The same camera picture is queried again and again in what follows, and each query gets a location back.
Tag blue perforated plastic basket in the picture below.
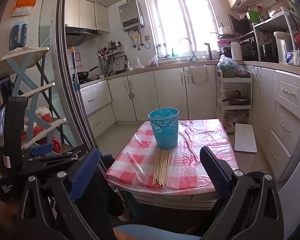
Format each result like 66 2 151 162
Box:
148 108 179 149

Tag white storage shelf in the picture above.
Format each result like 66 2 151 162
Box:
252 0 300 63

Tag cream wall cabinets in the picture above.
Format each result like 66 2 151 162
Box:
65 0 110 33

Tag wall utensil rack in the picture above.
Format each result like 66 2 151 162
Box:
97 40 127 77

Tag bundle of wooden chopsticks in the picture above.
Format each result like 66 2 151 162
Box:
152 148 171 187

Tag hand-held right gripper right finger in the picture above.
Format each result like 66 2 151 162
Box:
199 146 284 240

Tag blue cloth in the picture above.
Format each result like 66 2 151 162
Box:
114 224 203 240

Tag blue hanging item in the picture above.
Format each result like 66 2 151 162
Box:
9 22 28 51

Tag white saucepan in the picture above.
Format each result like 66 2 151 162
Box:
218 23 234 35

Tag black wok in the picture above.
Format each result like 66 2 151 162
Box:
76 66 99 79

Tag blue and white wooden shelf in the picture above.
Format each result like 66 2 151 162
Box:
0 46 68 150

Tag lidded metal pot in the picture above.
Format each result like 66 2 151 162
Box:
221 90 251 106

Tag kitchen window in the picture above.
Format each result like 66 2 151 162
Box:
144 0 230 60

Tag white thermos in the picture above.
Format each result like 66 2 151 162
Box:
230 40 243 61

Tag silver mop pole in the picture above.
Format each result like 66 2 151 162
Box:
70 47 80 92

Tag black range hood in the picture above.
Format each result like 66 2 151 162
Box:
65 25 103 47

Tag white bag holder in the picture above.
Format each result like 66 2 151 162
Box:
184 65 208 85

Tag pink plastic basin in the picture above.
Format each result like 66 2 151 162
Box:
217 38 234 48

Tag white stool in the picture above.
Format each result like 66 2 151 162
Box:
234 123 257 154

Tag white trolley rack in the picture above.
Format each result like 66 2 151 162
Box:
216 70 253 133

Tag red and white bag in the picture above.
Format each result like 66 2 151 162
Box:
21 107 52 140

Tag chrome sink faucet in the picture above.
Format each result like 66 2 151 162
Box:
178 37 196 59

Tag person's black trousers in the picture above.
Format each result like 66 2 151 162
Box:
86 154 127 218

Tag pink checked plastic tablecloth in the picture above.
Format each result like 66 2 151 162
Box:
104 119 239 189

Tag cream kitchen base cabinets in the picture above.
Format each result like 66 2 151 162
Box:
80 64 300 180

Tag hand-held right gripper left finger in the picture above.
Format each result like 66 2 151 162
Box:
15 147 115 240

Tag green plastic bag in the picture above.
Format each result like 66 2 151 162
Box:
217 54 248 78

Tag red patterned round object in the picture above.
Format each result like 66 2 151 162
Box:
50 137 62 154

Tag black tap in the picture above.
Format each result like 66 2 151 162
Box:
204 42 214 61

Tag white table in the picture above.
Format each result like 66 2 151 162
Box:
115 180 225 210

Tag grey water heater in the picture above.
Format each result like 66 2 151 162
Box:
118 0 145 32

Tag white electric kettle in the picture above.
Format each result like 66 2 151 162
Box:
273 31 294 64

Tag black cooking pot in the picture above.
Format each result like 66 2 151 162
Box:
260 42 279 63

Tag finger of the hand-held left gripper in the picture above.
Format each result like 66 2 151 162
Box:
29 142 54 157
24 150 85 180

